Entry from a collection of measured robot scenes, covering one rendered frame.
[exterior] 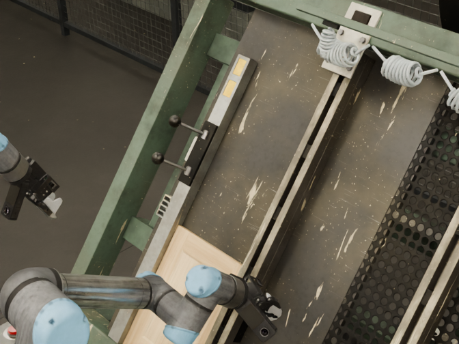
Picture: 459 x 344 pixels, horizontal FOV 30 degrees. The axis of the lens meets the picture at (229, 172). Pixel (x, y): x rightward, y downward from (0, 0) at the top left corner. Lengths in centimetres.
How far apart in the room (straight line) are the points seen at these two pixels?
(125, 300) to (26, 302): 32
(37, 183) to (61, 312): 73
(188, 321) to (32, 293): 41
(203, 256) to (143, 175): 39
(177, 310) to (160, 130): 89
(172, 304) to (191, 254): 56
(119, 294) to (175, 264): 64
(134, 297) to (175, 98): 92
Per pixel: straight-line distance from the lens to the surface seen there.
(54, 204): 241
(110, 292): 195
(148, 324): 263
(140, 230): 277
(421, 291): 210
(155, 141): 274
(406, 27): 224
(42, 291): 174
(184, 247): 257
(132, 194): 277
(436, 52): 200
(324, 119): 234
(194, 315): 197
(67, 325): 169
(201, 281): 194
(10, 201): 235
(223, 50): 272
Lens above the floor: 275
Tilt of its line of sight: 33 degrees down
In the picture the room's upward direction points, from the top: 1 degrees counter-clockwise
